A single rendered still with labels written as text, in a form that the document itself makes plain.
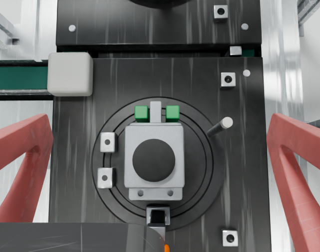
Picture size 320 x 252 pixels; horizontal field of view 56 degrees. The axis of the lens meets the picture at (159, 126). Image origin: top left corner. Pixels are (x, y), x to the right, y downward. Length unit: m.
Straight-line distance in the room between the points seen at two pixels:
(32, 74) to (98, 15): 0.11
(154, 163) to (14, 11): 0.40
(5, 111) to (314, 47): 0.45
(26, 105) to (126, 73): 0.15
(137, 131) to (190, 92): 0.14
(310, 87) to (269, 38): 0.14
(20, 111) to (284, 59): 0.34
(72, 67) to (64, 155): 0.10
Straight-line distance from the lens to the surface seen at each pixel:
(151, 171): 0.21
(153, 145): 0.21
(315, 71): 0.52
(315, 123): 0.41
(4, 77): 0.42
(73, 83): 0.34
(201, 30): 0.37
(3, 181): 0.44
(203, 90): 0.35
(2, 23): 0.40
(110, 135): 0.31
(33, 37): 0.41
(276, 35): 0.41
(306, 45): 0.53
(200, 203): 0.32
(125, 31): 0.37
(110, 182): 0.30
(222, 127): 0.24
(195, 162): 0.32
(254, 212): 0.35
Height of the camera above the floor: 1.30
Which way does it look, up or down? 83 degrees down
